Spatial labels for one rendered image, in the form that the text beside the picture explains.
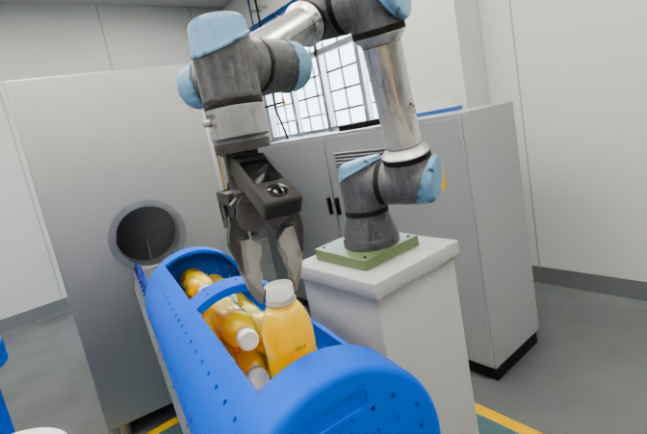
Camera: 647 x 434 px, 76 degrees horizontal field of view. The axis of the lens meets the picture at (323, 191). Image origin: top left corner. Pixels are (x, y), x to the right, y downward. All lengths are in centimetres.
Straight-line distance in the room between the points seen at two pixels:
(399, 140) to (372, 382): 58
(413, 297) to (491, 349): 147
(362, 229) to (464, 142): 118
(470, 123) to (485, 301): 92
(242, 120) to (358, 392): 35
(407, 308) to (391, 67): 56
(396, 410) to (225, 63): 47
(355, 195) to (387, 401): 60
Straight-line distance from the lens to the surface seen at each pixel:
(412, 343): 110
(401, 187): 100
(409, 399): 60
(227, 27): 54
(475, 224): 224
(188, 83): 71
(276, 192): 46
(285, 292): 55
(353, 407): 55
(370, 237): 108
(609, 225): 336
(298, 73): 62
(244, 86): 52
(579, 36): 324
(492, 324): 247
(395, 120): 96
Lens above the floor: 151
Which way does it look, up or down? 9 degrees down
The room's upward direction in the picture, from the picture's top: 11 degrees counter-clockwise
